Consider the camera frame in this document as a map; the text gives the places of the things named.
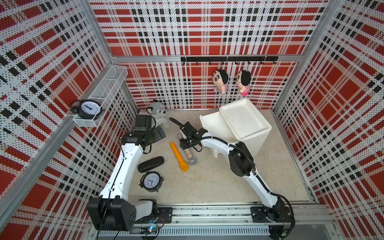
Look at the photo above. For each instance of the white plastic drawer cabinet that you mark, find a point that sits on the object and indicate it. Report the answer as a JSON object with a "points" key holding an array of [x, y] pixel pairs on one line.
{"points": [[246, 123]]}

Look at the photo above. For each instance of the black wall hook rail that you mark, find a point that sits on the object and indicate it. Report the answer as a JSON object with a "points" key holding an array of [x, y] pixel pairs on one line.
{"points": [[260, 59]]}

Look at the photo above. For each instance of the pink-dressed plush doll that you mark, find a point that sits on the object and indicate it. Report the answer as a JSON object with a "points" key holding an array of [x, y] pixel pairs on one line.
{"points": [[243, 79]]}

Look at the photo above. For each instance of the black glasses case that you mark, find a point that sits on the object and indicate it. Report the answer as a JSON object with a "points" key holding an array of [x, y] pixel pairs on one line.
{"points": [[150, 164]]}

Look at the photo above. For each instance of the grey white husky plush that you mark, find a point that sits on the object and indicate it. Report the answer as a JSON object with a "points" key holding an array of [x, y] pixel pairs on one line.
{"points": [[158, 112]]}

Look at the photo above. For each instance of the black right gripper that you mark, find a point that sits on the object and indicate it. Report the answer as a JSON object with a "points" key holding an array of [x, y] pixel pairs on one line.
{"points": [[182, 144]]}

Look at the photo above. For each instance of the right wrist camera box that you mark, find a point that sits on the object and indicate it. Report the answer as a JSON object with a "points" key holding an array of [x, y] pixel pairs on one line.
{"points": [[187, 130]]}

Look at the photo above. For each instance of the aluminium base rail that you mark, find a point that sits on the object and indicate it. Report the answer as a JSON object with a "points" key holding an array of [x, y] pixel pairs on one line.
{"points": [[249, 220]]}

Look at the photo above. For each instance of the blue-shorts plush doll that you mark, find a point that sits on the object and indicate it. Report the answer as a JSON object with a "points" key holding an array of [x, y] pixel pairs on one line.
{"points": [[220, 79]]}

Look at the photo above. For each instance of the white wire wall basket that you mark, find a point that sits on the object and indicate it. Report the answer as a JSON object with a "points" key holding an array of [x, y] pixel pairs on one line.
{"points": [[104, 91]]}

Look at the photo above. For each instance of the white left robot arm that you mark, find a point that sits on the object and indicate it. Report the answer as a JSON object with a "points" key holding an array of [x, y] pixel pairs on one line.
{"points": [[111, 210]]}

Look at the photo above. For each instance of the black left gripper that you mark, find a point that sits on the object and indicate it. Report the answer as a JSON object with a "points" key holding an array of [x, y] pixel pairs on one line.
{"points": [[159, 134]]}

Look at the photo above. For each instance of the orange microphone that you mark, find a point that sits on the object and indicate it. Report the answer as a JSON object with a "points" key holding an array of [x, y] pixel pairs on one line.
{"points": [[182, 163]]}

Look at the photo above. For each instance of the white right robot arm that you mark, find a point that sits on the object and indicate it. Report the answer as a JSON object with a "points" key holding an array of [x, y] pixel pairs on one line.
{"points": [[242, 164]]}

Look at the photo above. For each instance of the black alarm clock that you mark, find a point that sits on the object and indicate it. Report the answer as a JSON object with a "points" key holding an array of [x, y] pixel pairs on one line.
{"points": [[151, 182], [86, 109]]}

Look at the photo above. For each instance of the green circuit board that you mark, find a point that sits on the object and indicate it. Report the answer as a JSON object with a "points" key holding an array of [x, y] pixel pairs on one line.
{"points": [[144, 230]]}

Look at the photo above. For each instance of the black alarm clock in basket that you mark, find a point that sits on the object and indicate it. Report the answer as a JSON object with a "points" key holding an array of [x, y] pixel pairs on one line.
{"points": [[86, 109]]}

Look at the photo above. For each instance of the silver rhinestone microphone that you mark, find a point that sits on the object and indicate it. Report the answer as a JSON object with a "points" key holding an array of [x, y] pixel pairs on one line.
{"points": [[191, 159]]}

